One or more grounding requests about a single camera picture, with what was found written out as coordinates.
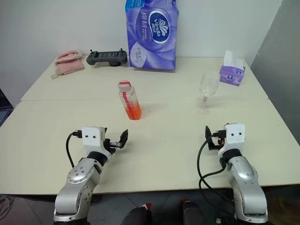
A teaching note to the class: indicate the dark blue crate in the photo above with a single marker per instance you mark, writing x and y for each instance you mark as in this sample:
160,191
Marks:
4,107

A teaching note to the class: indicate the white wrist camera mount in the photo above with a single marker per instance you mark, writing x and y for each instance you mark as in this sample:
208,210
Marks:
92,137
235,133

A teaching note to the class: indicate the dark rounded shape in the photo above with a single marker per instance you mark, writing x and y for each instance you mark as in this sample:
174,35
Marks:
139,216
197,214

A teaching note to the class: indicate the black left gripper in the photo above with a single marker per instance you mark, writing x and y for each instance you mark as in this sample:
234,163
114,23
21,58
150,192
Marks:
107,144

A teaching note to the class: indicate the red and white bottle cap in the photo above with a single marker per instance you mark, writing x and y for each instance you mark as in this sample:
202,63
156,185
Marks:
124,85

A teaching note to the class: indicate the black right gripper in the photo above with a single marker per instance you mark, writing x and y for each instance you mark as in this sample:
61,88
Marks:
215,143

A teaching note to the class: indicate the grey partition panel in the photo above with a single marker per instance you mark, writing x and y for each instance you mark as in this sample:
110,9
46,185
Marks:
279,70

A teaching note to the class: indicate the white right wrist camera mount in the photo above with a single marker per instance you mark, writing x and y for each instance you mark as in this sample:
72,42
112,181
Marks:
235,133

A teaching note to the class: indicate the small purple tissue box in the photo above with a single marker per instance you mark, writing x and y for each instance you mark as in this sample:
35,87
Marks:
230,75

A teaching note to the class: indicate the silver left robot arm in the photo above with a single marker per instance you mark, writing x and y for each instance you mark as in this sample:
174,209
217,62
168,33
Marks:
75,187

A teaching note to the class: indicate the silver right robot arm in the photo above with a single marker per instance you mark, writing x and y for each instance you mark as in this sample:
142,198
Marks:
246,182

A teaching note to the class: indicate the clear plastic cup red liquid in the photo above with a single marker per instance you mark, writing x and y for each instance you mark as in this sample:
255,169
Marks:
132,110

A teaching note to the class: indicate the large purple tissue pack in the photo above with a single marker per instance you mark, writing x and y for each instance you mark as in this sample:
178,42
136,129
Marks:
152,35

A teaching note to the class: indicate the clear wine glass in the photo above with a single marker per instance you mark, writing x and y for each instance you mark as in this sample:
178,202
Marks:
208,84

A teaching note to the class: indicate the grey handheld controller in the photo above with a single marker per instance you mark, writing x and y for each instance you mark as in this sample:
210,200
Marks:
106,58

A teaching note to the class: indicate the pink folded towel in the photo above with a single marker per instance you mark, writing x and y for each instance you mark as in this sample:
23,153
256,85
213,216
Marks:
69,63

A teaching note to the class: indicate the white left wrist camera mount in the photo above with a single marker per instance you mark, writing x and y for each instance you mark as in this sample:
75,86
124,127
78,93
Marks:
92,137

